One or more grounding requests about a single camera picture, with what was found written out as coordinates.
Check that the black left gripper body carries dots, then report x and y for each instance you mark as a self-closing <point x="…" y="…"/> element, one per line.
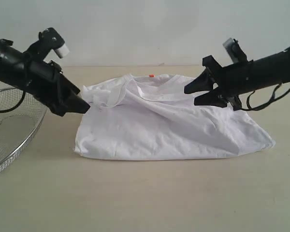
<point x="50" y="86"/>

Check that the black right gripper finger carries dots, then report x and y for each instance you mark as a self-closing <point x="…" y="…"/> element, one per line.
<point x="211" y="98"/>
<point x="204" y="82"/>

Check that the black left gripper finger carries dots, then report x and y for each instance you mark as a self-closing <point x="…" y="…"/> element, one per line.
<point x="75" y="104"/>

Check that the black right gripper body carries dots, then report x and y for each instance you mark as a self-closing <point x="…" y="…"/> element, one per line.
<point x="230" y="79"/>

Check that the white t-shirt red logo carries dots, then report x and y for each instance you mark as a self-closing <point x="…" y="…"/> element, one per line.
<point x="151" y="118"/>

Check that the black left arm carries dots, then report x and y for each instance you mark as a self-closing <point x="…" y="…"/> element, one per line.
<point x="28" y="72"/>

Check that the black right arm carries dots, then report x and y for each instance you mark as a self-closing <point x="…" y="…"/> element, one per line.
<point x="273" y="70"/>

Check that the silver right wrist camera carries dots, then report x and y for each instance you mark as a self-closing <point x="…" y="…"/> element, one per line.
<point x="234" y="51"/>

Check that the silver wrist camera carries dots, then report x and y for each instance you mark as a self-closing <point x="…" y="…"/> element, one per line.
<point x="49" y="39"/>
<point x="234" y="51"/>

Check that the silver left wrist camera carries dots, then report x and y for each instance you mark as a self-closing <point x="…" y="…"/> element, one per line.
<point x="49" y="39"/>

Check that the silver wire mesh basket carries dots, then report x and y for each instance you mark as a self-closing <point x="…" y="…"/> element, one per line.
<point x="18" y="127"/>

